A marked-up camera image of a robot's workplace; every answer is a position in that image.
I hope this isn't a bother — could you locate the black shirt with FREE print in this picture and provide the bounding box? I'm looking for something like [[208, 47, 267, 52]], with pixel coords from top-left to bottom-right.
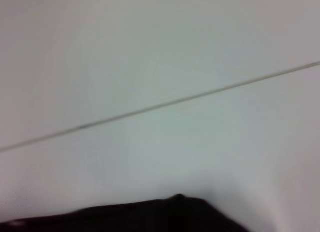
[[0, 193, 249, 232]]

